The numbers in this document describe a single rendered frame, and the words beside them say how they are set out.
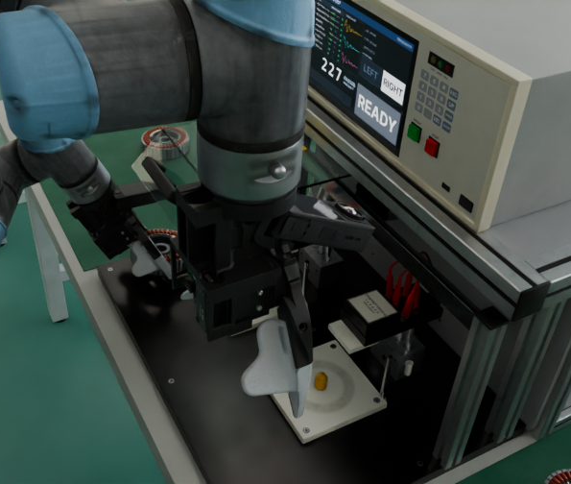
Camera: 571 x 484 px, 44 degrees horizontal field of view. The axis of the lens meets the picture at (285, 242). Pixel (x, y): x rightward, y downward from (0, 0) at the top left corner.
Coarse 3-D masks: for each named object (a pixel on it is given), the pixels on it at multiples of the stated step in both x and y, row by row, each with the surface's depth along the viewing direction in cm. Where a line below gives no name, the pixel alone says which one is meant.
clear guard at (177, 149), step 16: (176, 128) 115; (192, 128) 115; (160, 144) 113; (176, 144) 111; (192, 144) 111; (304, 144) 113; (160, 160) 112; (176, 160) 109; (192, 160) 108; (304, 160) 109; (320, 160) 110; (144, 176) 113; (176, 176) 108; (192, 176) 106; (304, 176) 106; (320, 176) 106; (336, 176) 106; (160, 192) 109; (176, 208) 105; (176, 224) 104
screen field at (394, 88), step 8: (368, 64) 100; (360, 72) 102; (368, 72) 100; (376, 72) 98; (384, 72) 97; (368, 80) 101; (376, 80) 99; (384, 80) 97; (392, 80) 96; (384, 88) 98; (392, 88) 96; (400, 88) 94; (392, 96) 97; (400, 96) 95; (400, 104) 95
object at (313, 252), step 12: (300, 252) 132; (312, 252) 130; (324, 252) 130; (300, 264) 134; (312, 264) 130; (324, 264) 128; (336, 264) 129; (312, 276) 131; (324, 276) 129; (336, 276) 131
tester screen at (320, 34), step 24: (336, 0) 102; (336, 24) 104; (360, 24) 99; (312, 48) 112; (336, 48) 106; (360, 48) 100; (384, 48) 95; (408, 48) 91; (408, 72) 92; (384, 96) 98; (360, 120) 105
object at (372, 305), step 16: (352, 304) 106; (368, 304) 106; (384, 304) 106; (400, 304) 110; (352, 320) 106; (368, 320) 103; (384, 320) 104; (400, 320) 107; (416, 320) 107; (432, 320) 110; (336, 336) 107; (352, 336) 106; (368, 336) 104; (384, 336) 105; (400, 336) 114; (352, 352) 105
